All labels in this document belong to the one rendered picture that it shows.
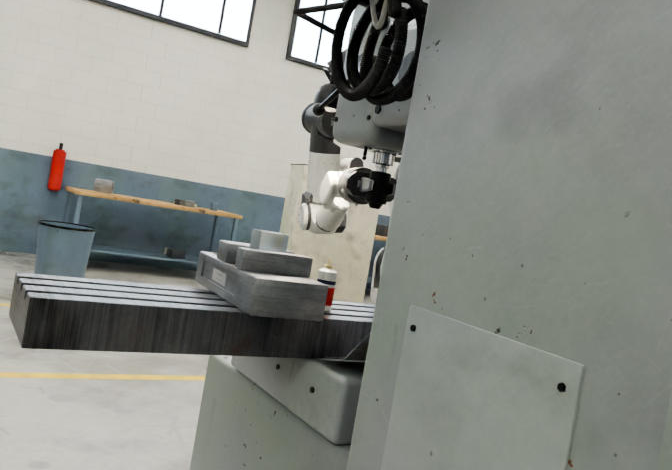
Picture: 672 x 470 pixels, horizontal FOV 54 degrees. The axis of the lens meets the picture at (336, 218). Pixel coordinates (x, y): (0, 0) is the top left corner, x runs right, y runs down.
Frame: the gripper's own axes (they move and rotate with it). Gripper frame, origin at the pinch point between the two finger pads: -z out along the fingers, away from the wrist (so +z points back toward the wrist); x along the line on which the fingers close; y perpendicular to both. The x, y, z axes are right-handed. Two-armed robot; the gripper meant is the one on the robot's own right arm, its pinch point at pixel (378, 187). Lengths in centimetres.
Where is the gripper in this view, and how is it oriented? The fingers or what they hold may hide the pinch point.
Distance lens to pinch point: 147.2
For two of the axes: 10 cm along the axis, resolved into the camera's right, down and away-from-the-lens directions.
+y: -1.7, 9.8, 0.2
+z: -2.7, -0.7, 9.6
